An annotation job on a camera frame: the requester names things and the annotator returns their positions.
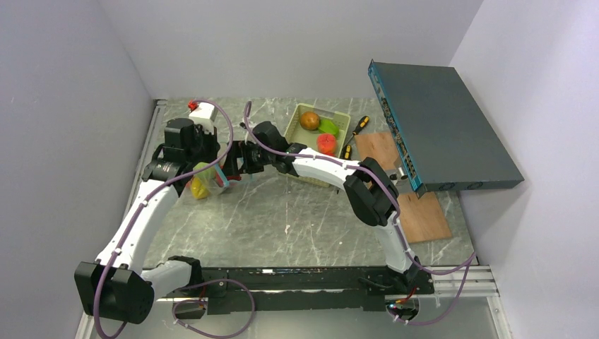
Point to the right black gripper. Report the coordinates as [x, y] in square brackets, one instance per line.
[240, 150]

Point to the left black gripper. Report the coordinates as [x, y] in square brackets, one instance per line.
[212, 139]

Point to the clear zip top bag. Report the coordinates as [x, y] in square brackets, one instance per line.
[213, 181]

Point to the yellow green starfruit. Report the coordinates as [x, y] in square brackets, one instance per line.
[198, 190]

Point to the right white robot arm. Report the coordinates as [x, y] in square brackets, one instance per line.
[372, 195]

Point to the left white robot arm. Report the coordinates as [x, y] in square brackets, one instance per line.
[114, 286]

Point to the pale green plastic basket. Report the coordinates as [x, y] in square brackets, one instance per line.
[295, 133]

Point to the brown kiwi fruit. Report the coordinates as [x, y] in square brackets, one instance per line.
[309, 121]

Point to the pink orange peach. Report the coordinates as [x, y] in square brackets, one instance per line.
[326, 144]

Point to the orange black screwdriver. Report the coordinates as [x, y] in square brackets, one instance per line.
[359, 127]

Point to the small metal block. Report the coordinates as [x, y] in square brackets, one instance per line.
[399, 177]

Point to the brown wooden board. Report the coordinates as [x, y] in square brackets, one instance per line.
[422, 219]

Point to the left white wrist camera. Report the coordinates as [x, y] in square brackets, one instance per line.
[203, 114]

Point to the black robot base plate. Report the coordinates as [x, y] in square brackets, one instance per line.
[369, 288]

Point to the dark blue network switch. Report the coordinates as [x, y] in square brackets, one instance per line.
[444, 141]

